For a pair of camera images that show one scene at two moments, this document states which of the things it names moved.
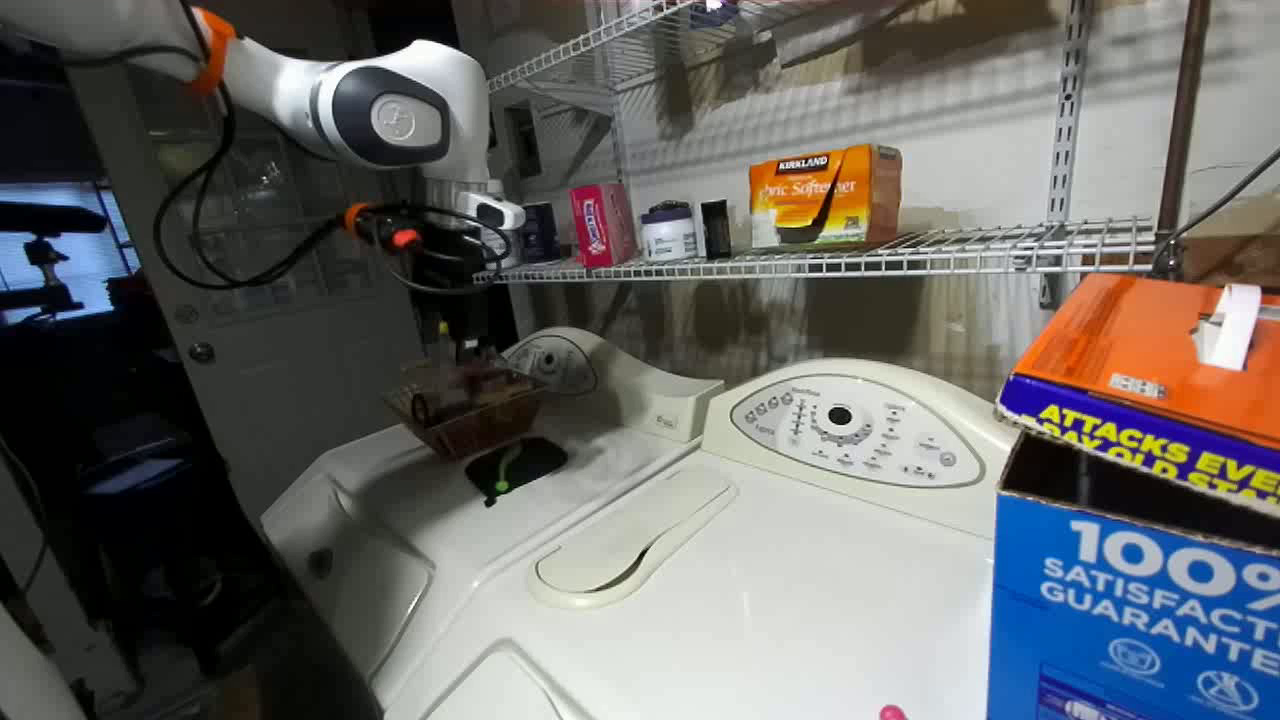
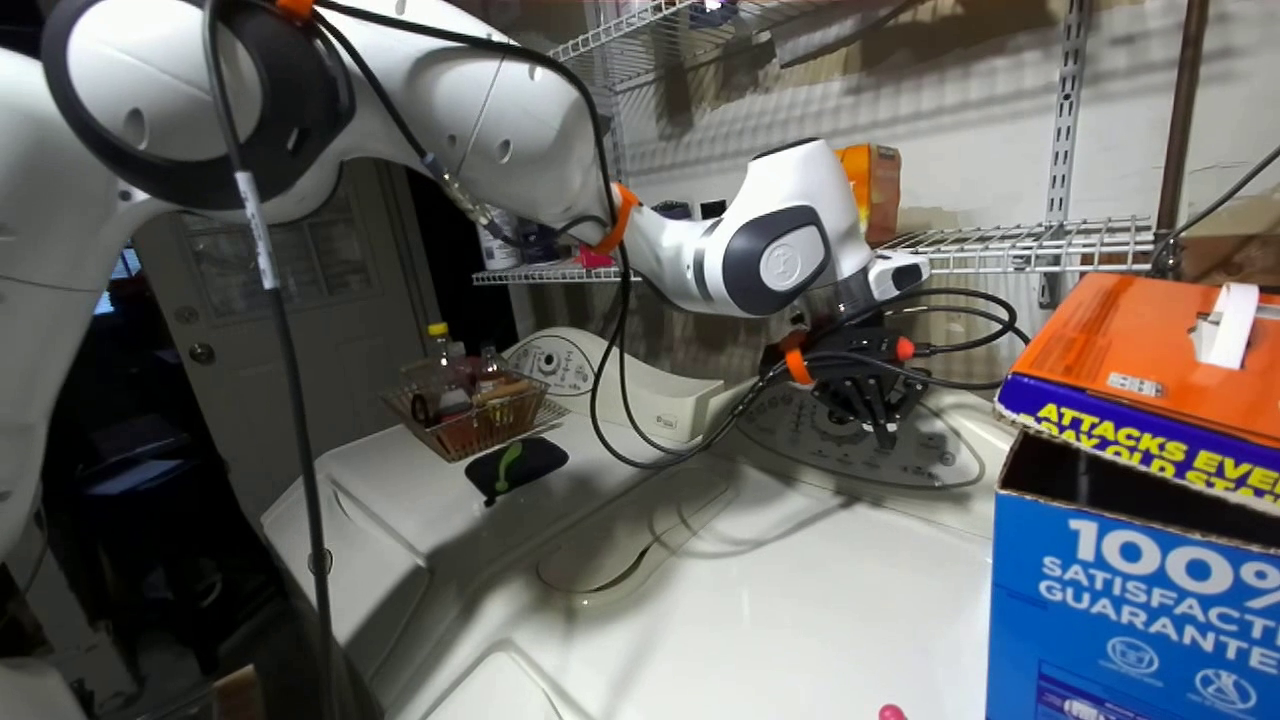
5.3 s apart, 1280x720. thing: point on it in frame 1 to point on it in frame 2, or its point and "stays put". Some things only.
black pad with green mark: (510, 466) stays put
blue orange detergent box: (1137, 503) stays put
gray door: (293, 288) stays put
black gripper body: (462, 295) to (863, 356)
